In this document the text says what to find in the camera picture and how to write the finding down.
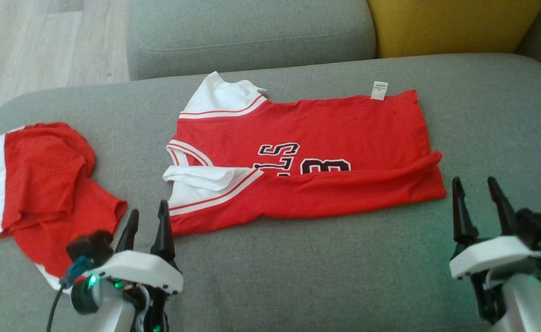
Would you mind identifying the large grey sofa seat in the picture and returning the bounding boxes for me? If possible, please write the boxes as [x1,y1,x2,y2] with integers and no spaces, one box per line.
[0,52,541,332]

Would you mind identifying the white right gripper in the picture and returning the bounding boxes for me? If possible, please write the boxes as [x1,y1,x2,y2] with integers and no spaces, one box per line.
[449,177,541,281]

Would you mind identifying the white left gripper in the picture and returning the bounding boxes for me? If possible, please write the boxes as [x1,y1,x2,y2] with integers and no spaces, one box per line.
[83,200,184,296]

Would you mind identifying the yellow cushion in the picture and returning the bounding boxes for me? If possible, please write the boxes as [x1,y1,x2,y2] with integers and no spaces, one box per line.
[367,0,541,59]

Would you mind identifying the red shorts with white stripe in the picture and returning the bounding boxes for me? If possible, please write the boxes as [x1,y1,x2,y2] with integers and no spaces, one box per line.
[0,122,129,294]

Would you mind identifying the grey sofa back cushion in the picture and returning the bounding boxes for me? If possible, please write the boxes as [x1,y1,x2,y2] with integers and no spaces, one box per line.
[127,0,377,82]

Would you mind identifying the red white basketball jersey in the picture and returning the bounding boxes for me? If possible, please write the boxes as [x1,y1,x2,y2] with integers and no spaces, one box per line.
[162,71,447,237]

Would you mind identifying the black cable with blue plug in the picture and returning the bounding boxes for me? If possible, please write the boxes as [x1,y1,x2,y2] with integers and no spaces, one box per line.
[46,256,94,332]

